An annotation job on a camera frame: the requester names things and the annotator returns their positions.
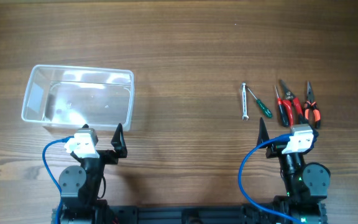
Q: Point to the clear plastic container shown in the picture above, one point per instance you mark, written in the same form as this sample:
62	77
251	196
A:
63	96

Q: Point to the silver combination wrench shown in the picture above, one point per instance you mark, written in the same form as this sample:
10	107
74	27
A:
244	102

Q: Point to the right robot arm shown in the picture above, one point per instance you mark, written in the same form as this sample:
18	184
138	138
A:
306	185

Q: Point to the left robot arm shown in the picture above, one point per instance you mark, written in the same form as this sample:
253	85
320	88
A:
80	201

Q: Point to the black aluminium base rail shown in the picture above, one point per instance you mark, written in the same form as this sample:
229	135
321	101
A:
179	215

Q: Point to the orange black long-nose pliers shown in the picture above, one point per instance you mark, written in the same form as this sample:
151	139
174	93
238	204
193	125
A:
310	105

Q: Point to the red black handled screwdriver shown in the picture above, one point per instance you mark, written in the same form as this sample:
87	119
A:
281	109

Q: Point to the green handled screwdriver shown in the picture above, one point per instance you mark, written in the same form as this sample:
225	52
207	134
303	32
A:
261	105

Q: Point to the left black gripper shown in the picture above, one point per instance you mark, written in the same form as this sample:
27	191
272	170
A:
105	155

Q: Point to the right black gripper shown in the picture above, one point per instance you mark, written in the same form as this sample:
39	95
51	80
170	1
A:
276	150

